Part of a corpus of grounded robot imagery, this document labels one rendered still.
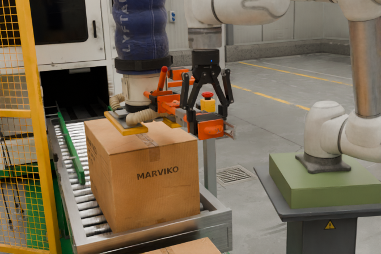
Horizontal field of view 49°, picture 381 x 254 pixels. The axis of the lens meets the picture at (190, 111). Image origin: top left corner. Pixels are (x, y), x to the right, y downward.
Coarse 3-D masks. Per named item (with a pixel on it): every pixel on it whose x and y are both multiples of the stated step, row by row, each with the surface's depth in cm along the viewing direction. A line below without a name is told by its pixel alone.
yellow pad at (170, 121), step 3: (162, 117) 170; (165, 117) 169; (168, 117) 167; (171, 117) 167; (165, 120) 166; (168, 120) 165; (171, 120) 163; (174, 120) 163; (165, 123) 166; (168, 123) 162; (171, 123) 161; (174, 123) 161; (171, 126) 160; (174, 126) 160; (177, 126) 161; (180, 126) 162
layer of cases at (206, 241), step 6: (198, 240) 180; (204, 240) 180; (210, 240) 180; (174, 246) 177; (180, 246) 177; (186, 246) 177; (192, 246) 176; (198, 246) 176; (204, 246) 176; (210, 246) 176; (150, 252) 173; (156, 252) 173; (162, 252) 173; (168, 252) 173; (174, 252) 172; (180, 252) 172; (186, 252) 172; (192, 252) 172; (198, 252) 172; (204, 252) 172; (210, 252) 171; (216, 252) 171
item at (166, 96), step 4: (152, 92) 149; (156, 92) 150; (160, 92) 150; (164, 92) 151; (168, 92) 152; (176, 92) 150; (152, 96) 145; (156, 96) 148; (160, 96) 143; (164, 96) 143; (168, 96) 144; (172, 96) 144; (176, 96) 145; (152, 100) 146; (156, 100) 143; (160, 100) 143; (164, 100) 143; (168, 100) 144; (172, 100) 145; (152, 104) 148; (156, 104) 144; (160, 104) 143; (152, 108) 147; (156, 108) 144; (160, 108) 144; (160, 112) 144; (164, 112) 144
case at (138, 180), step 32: (96, 128) 210; (160, 128) 206; (96, 160) 203; (128, 160) 176; (160, 160) 182; (192, 160) 188; (96, 192) 216; (128, 192) 179; (160, 192) 185; (192, 192) 191; (128, 224) 182
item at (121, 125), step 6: (120, 108) 175; (108, 114) 178; (114, 114) 176; (114, 120) 168; (120, 120) 166; (120, 126) 159; (126, 126) 157; (132, 126) 157; (138, 126) 158; (144, 126) 158; (120, 132) 156; (126, 132) 154; (132, 132) 154; (138, 132) 155; (144, 132) 156
